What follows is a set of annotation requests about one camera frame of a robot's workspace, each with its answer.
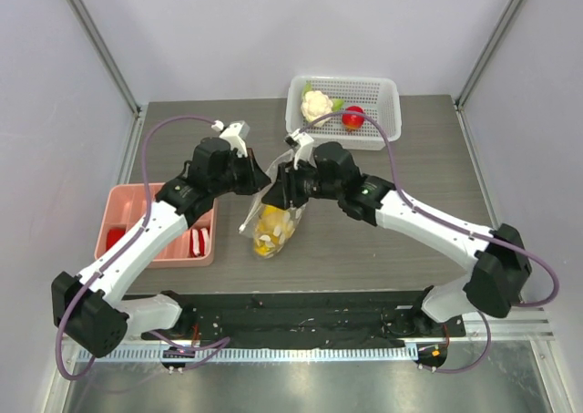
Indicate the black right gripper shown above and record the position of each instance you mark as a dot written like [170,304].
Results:
[288,186]

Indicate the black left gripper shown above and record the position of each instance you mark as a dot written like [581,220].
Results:
[256,177]

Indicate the clear zip top bag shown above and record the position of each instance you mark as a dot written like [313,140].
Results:
[247,227]

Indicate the white fake cauliflower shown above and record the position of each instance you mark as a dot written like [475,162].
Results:
[316,104]

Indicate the red fake pomegranate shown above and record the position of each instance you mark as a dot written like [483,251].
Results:
[352,118]

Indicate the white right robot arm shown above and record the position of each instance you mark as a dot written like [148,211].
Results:
[496,270]

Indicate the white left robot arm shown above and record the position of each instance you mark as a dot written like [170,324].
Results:
[87,306]

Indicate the yellow fake lemon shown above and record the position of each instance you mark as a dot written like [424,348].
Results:
[276,222]

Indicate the yellow fake bananas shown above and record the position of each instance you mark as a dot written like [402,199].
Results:
[267,245]

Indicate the red white striped cloth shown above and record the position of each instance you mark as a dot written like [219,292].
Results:
[199,245]

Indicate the pink compartment tray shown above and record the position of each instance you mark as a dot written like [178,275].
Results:
[126,204]

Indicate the white perforated plastic basket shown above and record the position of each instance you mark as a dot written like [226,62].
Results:
[377,96]

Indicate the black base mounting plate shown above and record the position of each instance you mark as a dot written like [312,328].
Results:
[308,320]

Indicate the red cloth lower left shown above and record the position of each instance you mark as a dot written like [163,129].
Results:
[113,236]

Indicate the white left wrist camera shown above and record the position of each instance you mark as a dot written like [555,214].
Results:
[235,134]

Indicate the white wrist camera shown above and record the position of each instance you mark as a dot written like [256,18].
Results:
[235,134]
[302,145]

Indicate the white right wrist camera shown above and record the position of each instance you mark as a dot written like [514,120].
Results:
[302,145]

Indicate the white slotted cable duct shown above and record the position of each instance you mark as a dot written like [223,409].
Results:
[156,352]

